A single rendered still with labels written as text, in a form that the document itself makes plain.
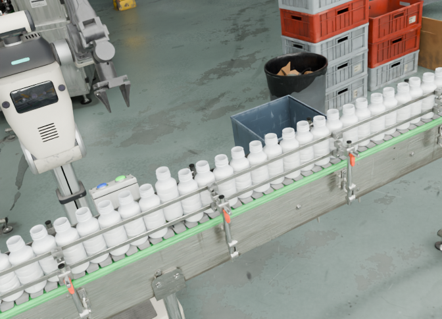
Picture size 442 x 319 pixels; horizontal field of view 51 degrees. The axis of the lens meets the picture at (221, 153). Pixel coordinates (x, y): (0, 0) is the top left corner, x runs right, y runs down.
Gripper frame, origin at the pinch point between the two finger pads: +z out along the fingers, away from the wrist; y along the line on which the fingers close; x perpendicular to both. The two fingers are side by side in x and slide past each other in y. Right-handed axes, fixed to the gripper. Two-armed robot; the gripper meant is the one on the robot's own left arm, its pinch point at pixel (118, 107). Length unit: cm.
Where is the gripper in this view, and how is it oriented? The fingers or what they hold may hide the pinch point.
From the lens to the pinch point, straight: 154.4
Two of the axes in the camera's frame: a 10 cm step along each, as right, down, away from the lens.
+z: 2.9, 9.4, 1.6
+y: 8.3, -3.4, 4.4
